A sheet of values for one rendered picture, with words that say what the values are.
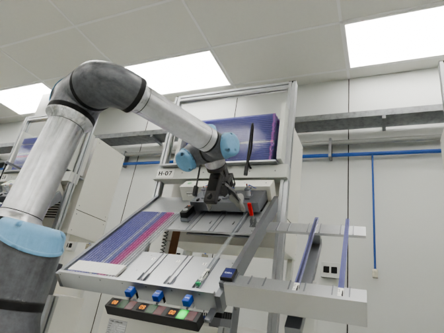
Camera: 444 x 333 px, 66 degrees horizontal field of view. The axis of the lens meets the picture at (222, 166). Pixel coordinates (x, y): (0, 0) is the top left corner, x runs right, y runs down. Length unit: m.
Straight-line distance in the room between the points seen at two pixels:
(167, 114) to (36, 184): 0.34
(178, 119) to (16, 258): 0.49
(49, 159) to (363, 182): 2.72
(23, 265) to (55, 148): 0.30
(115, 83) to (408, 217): 2.64
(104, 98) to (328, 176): 2.63
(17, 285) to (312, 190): 2.80
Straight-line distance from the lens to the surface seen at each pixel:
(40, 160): 0.85
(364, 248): 3.03
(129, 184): 4.17
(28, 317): 0.67
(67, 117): 0.89
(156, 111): 0.88
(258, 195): 1.56
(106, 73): 0.84
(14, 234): 0.67
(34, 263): 0.66
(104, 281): 1.34
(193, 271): 1.24
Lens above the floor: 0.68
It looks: 23 degrees up
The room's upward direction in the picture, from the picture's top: 9 degrees clockwise
